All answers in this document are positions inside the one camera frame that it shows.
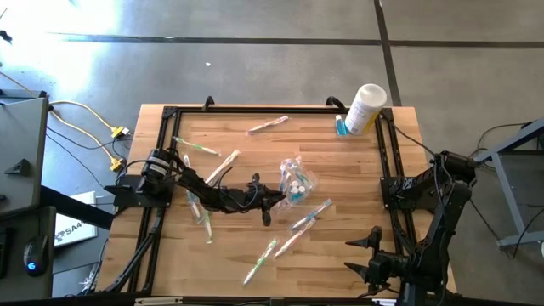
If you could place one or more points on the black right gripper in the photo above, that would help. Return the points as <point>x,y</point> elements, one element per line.
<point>389,265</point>

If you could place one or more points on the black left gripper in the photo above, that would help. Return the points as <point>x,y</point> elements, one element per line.
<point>251,200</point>

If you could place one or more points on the green toothbrush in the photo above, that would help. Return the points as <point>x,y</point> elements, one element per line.
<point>207,227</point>
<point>304,172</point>
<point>260,262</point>
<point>196,146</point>

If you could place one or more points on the orange toothbrush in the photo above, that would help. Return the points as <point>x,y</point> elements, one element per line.
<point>268,125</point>
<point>294,238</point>

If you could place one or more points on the yellow toothbrush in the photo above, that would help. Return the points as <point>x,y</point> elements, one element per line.
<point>223,166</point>

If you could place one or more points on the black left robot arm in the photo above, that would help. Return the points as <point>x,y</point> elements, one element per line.
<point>195,183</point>

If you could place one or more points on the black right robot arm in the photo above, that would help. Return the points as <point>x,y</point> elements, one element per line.
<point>442,221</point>

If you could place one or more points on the white wipes canister yellow label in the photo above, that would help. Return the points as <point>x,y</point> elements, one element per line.
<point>365,110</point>

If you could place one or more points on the blue-grey metal stand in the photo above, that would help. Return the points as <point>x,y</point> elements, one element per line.
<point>508,195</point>

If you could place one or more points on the white printed box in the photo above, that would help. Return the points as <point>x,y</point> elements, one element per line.
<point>76,225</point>

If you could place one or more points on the black diagonal beam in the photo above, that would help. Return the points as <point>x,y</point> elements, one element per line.
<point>72,206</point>

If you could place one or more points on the dark grey desk top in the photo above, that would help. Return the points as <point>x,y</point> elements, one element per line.
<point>42,221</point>

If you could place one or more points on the black computer mouse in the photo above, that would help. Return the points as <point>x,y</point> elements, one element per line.
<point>37,251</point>

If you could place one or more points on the small black wedge part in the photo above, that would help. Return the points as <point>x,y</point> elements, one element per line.
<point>19,168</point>

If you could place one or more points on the small black floor object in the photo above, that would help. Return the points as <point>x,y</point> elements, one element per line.
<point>5,36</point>

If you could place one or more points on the black aluminium rig frame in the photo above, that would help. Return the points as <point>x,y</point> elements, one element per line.
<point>255,110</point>

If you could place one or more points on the black curved frame clamp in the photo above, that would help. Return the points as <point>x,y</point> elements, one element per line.
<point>206,104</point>
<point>338,103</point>

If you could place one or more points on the white metal bracket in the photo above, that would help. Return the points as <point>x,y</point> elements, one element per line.
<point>157,301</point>

